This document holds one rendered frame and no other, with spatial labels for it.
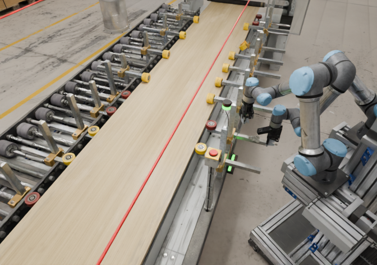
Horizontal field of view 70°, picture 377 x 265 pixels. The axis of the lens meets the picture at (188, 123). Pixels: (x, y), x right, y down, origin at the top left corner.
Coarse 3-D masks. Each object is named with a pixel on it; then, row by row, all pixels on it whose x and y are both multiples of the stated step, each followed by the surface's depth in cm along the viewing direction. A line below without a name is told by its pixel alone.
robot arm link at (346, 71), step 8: (344, 64) 140; (352, 64) 141; (344, 72) 139; (352, 72) 139; (336, 80) 142; (344, 80) 140; (352, 80) 140; (328, 88) 147; (336, 88) 142; (344, 88) 141; (328, 96) 147; (336, 96) 146; (320, 104) 151; (328, 104) 150; (320, 112) 153; (296, 120) 166; (296, 128) 163
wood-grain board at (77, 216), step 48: (192, 48) 289; (144, 96) 227; (192, 96) 227; (96, 144) 186; (144, 144) 186; (192, 144) 186; (48, 192) 158; (96, 192) 158; (144, 192) 158; (48, 240) 137; (96, 240) 137; (144, 240) 137
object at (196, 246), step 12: (240, 120) 234; (216, 180) 188; (216, 192) 181; (204, 204) 174; (216, 204) 176; (204, 216) 168; (204, 228) 162; (192, 240) 157; (204, 240) 158; (192, 252) 152; (192, 264) 147
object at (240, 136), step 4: (216, 128) 204; (212, 132) 204; (216, 132) 203; (220, 132) 201; (240, 136) 197; (244, 136) 197; (248, 136) 197; (248, 140) 197; (260, 140) 194; (264, 140) 194; (264, 144) 194
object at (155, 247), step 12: (240, 60) 318; (216, 108) 235; (204, 132) 209; (192, 156) 188; (192, 168) 198; (180, 192) 177; (168, 216) 162; (168, 228) 169; (156, 240) 148; (156, 252) 154; (144, 264) 137
